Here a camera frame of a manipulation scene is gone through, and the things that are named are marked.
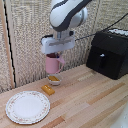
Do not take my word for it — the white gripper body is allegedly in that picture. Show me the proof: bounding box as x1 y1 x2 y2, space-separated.
40 34 76 55

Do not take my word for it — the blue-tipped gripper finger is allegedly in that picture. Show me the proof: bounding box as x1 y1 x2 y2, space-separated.
57 50 64 62
46 53 53 58

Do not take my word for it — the pink mug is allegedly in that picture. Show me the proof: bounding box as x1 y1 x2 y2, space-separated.
45 52 66 74

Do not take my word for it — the yellow block in bowl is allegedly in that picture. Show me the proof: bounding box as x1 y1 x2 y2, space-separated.
49 75 60 82

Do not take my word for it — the small white bowl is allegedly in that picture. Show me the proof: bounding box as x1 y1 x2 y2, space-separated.
47 73 63 86

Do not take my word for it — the black box appliance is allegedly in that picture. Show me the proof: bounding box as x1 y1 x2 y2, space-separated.
85 28 128 81

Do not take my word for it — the white floral rimmed plate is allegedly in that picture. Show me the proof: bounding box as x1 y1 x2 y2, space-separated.
5 90 51 125

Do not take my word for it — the black cable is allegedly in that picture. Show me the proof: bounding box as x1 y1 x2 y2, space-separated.
73 13 128 42

